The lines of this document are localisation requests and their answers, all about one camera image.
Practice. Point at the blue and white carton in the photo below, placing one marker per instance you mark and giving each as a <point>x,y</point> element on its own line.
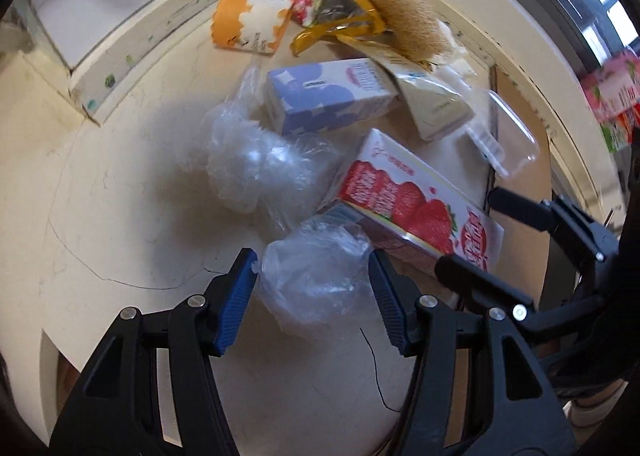
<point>325,95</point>

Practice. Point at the large clear plastic bag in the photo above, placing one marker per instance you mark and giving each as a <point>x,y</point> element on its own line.
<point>260,160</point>

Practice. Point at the yellow snack wrapper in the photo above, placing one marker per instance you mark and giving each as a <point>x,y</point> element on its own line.
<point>360,28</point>

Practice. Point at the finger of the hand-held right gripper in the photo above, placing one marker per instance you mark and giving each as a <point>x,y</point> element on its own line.
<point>520,216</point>
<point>480,283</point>

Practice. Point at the brown cardboard sheet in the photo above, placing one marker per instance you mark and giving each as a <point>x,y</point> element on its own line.
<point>517,175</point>

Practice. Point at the brown fluffy brush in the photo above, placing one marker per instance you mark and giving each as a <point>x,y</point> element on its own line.
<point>410,20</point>

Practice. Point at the orange and white snack packet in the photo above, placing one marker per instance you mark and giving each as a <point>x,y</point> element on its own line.
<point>250,18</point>

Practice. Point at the clear plastic tray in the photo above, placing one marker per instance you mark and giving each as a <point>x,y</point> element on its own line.
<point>502,140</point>

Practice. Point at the clear plastic packaging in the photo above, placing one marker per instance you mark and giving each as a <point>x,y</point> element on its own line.
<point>432,103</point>

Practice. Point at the pink printed carton pack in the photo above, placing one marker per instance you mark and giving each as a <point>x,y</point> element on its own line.
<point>617,90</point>

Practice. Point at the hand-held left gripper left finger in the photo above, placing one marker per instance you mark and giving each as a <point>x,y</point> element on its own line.
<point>234,308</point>

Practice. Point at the black patterned wrapper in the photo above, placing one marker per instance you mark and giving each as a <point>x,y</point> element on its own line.
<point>334,10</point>

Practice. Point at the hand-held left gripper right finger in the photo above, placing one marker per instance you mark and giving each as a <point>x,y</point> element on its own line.
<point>395,313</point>

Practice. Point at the strawberry print drink carton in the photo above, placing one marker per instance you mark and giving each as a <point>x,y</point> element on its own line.
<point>420,206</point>

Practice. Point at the white shoe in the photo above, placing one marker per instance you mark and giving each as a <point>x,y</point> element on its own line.
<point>595,406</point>

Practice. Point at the small clear plastic bag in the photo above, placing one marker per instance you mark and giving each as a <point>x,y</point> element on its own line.
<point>312,276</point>

